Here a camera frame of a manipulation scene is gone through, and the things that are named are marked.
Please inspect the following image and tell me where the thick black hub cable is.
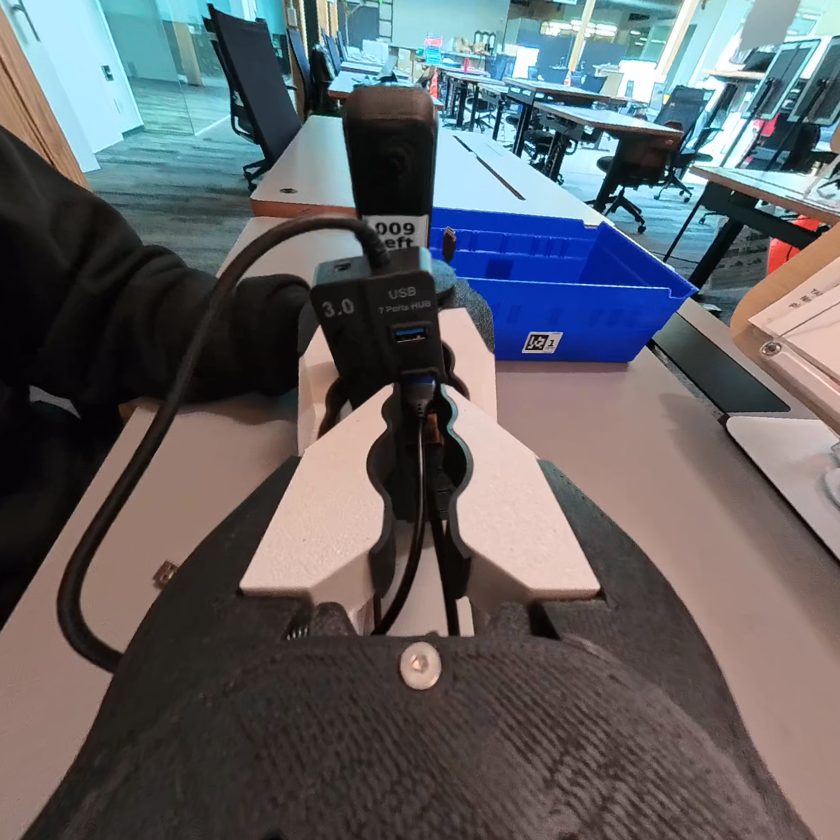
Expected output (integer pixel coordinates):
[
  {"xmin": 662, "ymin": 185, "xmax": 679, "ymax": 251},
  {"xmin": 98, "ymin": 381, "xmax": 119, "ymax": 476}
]
[{"xmin": 57, "ymin": 215, "xmax": 396, "ymax": 675}]

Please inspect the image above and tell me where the wooden document stand with papers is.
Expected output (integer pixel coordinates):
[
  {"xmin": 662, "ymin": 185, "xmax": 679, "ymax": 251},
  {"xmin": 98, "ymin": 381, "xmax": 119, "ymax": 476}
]
[{"xmin": 725, "ymin": 222, "xmax": 840, "ymax": 560}]

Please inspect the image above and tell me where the person's left forearm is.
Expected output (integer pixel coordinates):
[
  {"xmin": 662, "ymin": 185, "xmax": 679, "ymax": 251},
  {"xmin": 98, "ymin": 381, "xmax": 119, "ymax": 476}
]
[{"xmin": 0, "ymin": 125, "xmax": 315, "ymax": 421}]

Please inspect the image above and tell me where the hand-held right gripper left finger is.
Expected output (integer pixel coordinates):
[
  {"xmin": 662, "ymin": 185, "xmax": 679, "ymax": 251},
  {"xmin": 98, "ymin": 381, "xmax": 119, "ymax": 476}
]
[{"xmin": 239, "ymin": 383, "xmax": 401, "ymax": 631}]

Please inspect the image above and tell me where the black mesh office chair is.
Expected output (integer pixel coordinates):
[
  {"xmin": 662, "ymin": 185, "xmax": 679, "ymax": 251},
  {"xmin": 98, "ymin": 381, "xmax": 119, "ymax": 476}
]
[{"xmin": 205, "ymin": 3, "xmax": 304, "ymax": 193}]

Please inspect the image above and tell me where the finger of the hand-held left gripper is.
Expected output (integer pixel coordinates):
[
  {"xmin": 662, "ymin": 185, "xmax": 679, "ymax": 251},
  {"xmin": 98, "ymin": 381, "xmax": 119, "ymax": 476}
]
[
  {"xmin": 298, "ymin": 325, "xmax": 358, "ymax": 457},
  {"xmin": 436, "ymin": 308, "xmax": 498, "ymax": 426}
]

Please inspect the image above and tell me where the white office desk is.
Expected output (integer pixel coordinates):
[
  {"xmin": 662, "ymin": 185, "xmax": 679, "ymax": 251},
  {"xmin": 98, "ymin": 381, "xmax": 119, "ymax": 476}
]
[{"xmin": 251, "ymin": 115, "xmax": 608, "ymax": 227}]

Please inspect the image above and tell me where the person's black hoodie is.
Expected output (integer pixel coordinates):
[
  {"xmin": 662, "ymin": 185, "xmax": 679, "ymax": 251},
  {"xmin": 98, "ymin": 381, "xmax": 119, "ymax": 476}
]
[{"xmin": 0, "ymin": 394, "xmax": 132, "ymax": 631}]

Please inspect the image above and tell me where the blue plastic bin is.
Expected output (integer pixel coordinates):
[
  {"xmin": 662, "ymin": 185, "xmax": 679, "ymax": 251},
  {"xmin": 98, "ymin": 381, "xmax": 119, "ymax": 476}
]
[{"xmin": 428, "ymin": 206, "xmax": 699, "ymax": 364}]

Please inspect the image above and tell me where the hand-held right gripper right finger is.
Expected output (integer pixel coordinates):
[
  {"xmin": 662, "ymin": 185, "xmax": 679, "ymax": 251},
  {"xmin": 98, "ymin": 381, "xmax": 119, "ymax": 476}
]
[{"xmin": 441, "ymin": 385, "xmax": 602, "ymax": 630}]

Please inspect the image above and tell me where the wooden desk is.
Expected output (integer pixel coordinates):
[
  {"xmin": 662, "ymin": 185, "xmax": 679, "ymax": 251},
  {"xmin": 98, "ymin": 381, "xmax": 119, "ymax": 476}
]
[{"xmin": 533, "ymin": 100, "xmax": 685, "ymax": 217}]

